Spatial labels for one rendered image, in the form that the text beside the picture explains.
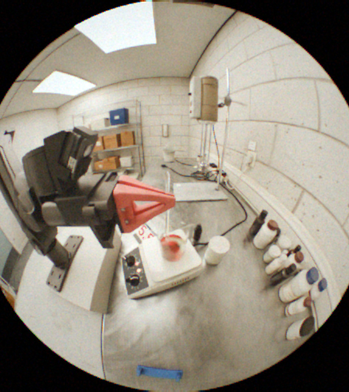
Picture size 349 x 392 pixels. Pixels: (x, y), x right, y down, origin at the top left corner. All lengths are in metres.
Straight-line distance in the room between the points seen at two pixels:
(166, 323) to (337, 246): 0.55
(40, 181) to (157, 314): 0.34
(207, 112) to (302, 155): 0.43
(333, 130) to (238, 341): 0.64
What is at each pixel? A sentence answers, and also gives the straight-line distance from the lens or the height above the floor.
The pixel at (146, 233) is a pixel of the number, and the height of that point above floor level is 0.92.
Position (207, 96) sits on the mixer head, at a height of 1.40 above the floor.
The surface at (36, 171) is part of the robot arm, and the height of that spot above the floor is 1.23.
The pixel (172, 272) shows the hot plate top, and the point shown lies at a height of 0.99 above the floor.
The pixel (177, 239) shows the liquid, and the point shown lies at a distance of 0.27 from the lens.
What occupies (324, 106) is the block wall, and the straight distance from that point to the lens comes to 0.57.
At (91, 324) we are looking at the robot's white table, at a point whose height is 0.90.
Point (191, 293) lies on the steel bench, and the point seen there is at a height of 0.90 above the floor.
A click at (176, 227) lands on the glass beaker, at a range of 0.25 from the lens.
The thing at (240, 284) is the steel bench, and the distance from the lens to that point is 0.39.
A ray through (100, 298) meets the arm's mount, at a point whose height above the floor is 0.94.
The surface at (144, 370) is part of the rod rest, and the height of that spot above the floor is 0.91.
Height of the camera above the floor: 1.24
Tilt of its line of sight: 33 degrees down
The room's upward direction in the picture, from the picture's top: straight up
